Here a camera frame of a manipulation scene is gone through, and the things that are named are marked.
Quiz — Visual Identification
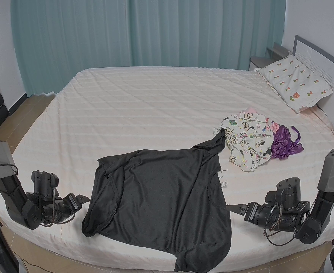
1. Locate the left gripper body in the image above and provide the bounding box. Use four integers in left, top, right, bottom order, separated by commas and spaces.
53, 194, 82, 224

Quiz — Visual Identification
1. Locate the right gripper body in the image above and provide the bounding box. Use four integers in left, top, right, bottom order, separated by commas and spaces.
244, 202, 278, 229

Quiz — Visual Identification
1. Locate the black T-shirt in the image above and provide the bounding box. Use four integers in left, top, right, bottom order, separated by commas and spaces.
82, 128, 232, 273

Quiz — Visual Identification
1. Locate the bed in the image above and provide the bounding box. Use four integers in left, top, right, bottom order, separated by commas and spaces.
0, 34, 334, 271

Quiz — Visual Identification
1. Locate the purple garment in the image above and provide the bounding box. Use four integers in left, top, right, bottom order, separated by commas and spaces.
269, 124, 304, 161

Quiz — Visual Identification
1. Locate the white printed garment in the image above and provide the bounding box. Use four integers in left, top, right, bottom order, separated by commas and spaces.
212, 111, 275, 172

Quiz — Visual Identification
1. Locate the pink garment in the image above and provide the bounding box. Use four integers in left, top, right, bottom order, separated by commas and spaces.
246, 107, 281, 133

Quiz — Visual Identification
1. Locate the white printed pillow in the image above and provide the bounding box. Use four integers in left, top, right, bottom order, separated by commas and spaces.
255, 51, 334, 114

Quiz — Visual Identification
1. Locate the grey bedside table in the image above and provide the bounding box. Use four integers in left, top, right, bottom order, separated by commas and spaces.
250, 42, 292, 70

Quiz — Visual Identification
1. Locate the blue-green curtain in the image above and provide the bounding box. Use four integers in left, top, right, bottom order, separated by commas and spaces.
11, 0, 287, 97

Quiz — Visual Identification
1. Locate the black cable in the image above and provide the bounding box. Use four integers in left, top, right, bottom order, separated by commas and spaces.
264, 228, 298, 247
0, 165, 18, 181
13, 252, 61, 269

